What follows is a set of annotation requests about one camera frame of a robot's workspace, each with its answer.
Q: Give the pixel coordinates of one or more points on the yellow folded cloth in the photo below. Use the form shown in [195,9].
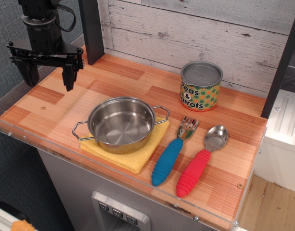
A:
[134,161]

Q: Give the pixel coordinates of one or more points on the silver ice dispenser panel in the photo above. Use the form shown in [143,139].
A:
[113,215]

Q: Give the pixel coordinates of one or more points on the red handled metal spoon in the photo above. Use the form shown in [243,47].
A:
[215,139]

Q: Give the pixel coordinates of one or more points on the orange object bottom left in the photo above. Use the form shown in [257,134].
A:
[22,225]

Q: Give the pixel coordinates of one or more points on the dark left shelf post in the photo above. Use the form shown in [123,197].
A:
[91,25]

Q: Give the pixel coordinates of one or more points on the white toy sink unit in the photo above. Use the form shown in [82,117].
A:
[275,161]

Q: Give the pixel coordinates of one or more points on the stainless steel pot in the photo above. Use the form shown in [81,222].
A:
[121,125]

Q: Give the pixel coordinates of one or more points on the peas and carrots can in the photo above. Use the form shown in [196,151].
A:
[200,85]

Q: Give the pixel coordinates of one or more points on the grey toy fridge cabinet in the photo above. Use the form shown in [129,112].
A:
[75,184]

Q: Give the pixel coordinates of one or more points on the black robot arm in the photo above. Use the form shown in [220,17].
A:
[44,14]

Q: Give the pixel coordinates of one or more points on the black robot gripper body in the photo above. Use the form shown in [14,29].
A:
[45,47]

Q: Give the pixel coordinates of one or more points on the blue handled metal fork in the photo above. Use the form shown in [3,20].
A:
[167,159]

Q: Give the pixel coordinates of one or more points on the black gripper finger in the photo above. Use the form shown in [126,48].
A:
[29,72]
[69,76]

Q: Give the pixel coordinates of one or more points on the dark right shelf post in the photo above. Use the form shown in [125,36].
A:
[280,73]

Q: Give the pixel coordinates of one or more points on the dark shelf post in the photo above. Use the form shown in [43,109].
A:
[280,73]
[91,25]

